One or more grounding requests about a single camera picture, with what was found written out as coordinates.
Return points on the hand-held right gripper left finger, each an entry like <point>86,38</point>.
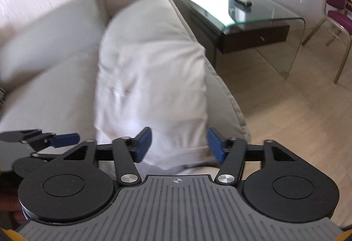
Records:
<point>144,142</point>

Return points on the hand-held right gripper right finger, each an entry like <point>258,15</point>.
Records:
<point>214,144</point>

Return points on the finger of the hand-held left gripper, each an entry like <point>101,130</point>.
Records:
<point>16,136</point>
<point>66,139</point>

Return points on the white t-shirt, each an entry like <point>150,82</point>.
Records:
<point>151,92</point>

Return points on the grey sofa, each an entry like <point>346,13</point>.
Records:
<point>55,92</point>

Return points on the grey sofa back cushion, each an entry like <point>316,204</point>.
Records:
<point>49,37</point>

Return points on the dark drawer unit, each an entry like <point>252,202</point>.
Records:
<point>247,40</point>

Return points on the glass side table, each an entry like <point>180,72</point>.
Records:
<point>264,12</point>

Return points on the black remote control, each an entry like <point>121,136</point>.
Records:
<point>242,1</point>

